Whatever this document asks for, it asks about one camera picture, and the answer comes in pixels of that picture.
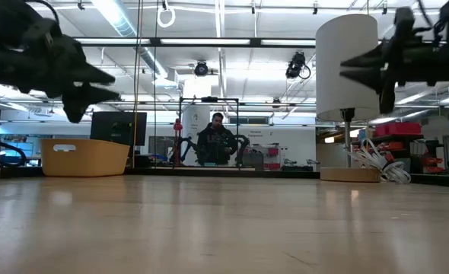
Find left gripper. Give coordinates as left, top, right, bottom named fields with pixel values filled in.
left=21, top=36, right=121, bottom=123

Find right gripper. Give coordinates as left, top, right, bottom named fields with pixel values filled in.
left=339, top=36, right=439, bottom=115

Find white shade table lamp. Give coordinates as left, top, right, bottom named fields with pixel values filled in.
left=315, top=14, right=383, bottom=183

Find black monitor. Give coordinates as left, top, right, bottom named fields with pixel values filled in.
left=90, top=111, right=148, bottom=148

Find red storage bins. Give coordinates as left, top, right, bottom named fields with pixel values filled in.
left=374, top=121, right=422, bottom=138

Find yellow plastic bin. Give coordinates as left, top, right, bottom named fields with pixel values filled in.
left=40, top=138, right=131, bottom=178

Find black shelf rack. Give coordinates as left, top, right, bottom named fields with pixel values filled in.
left=352, top=132, right=444, bottom=176

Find red stand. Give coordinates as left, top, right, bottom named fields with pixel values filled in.
left=173, top=117, right=183, bottom=167

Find black overhead light bar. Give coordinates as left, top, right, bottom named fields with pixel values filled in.
left=74, top=37, right=449, bottom=49

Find person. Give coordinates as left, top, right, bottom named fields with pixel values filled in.
left=196, top=112, right=239, bottom=167

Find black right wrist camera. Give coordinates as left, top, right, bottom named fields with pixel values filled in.
left=393, top=6, right=416, bottom=37

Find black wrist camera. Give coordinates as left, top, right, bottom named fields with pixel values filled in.
left=18, top=17, right=58, bottom=53
left=393, top=6, right=416, bottom=37

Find silver ceiling duct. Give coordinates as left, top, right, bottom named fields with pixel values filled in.
left=91, top=0, right=170, bottom=79

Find yellow hanging cord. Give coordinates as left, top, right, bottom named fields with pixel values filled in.
left=132, top=0, right=145, bottom=169

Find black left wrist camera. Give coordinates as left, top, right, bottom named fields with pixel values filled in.
left=18, top=17, right=58, bottom=53

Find black ceiling camera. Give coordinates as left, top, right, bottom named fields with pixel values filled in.
left=285, top=51, right=312, bottom=80
left=193, top=60, right=209, bottom=77

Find white lamp cord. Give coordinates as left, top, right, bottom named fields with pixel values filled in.
left=344, top=137, right=412, bottom=185

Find white hanging ring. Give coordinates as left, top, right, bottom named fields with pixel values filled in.
left=156, top=5, right=177, bottom=29

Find black cable loop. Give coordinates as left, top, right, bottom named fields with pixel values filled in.
left=0, top=132, right=27, bottom=168

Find black background frame rig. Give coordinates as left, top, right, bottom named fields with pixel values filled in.
left=177, top=96, right=240, bottom=168

